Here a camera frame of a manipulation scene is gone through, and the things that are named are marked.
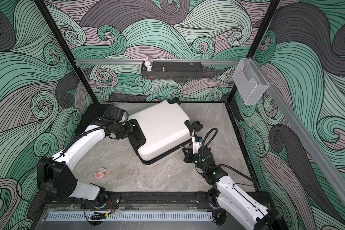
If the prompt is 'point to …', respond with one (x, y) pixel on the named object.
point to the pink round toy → (100, 174)
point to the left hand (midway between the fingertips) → (134, 130)
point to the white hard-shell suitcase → (159, 129)
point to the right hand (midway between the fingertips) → (182, 150)
